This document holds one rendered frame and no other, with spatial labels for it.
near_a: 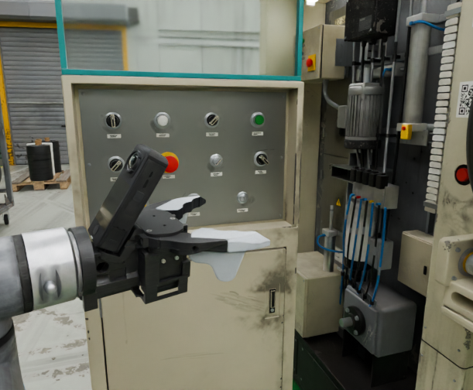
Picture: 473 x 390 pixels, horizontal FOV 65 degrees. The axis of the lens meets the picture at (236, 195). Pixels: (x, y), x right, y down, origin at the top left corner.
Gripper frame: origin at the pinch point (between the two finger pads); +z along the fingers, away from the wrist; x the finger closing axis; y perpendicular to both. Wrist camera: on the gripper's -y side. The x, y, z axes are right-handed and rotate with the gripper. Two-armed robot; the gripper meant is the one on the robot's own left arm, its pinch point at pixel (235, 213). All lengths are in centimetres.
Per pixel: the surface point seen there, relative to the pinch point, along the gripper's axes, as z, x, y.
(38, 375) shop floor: -16, -122, 124
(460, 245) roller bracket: 49, 9, 12
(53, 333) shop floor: -4, -155, 129
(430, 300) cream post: 61, 1, 33
